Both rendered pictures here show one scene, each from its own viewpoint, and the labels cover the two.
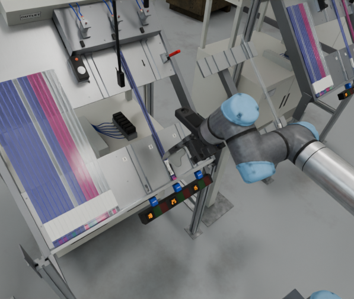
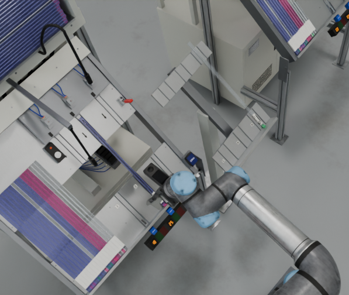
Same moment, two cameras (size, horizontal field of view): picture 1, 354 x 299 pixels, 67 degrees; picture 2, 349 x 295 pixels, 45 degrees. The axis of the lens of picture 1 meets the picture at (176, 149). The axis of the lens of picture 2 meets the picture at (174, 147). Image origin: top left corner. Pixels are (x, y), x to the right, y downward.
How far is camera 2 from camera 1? 0.84 m
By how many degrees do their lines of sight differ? 13
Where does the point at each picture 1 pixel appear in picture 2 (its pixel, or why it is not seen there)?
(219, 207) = not seen: hidden behind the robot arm
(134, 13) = (80, 82)
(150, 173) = (142, 208)
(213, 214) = not seen: hidden behind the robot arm
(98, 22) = (55, 108)
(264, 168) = (209, 218)
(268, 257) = not seen: hidden behind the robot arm
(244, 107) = (184, 183)
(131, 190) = (131, 229)
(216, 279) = (242, 264)
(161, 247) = (182, 248)
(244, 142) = (192, 205)
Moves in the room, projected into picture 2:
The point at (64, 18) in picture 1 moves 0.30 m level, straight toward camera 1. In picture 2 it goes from (30, 120) to (61, 181)
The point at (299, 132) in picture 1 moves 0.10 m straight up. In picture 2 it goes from (231, 181) to (230, 166)
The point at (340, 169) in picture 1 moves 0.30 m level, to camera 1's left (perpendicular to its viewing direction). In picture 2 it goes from (255, 209) to (157, 227)
